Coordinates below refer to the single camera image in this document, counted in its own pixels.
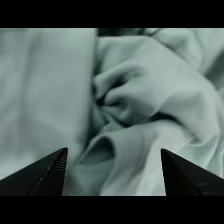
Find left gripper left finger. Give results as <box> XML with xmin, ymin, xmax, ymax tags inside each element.
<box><xmin>0</xmin><ymin>147</ymin><xmax>69</xmax><ymax>197</ymax></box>

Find pale green shirt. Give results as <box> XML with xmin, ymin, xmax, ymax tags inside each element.
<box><xmin>0</xmin><ymin>27</ymin><xmax>224</xmax><ymax>197</ymax></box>

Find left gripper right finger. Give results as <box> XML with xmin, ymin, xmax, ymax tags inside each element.
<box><xmin>160</xmin><ymin>148</ymin><xmax>224</xmax><ymax>197</ymax></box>

